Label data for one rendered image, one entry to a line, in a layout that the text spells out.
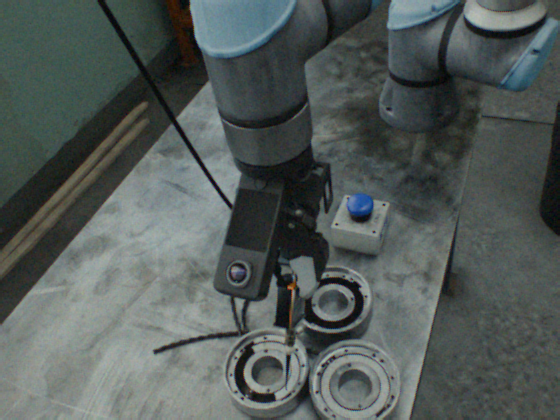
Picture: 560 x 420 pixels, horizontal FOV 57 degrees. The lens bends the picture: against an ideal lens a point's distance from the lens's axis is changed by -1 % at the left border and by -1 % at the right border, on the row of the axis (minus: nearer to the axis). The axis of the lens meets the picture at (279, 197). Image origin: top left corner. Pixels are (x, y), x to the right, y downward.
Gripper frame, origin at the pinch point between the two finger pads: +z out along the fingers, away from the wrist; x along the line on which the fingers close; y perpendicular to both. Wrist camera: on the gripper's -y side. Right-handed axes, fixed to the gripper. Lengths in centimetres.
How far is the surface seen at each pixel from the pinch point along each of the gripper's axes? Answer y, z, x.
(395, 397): -4.6, 9.3, -12.7
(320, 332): 1.2, 9.5, -2.2
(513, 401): 40, 93, -37
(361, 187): 31.4, 13.3, 0.0
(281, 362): -3.5, 10.4, 1.5
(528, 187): 123, 93, -38
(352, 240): 17.7, 10.8, -2.1
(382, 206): 23.6, 8.8, -5.3
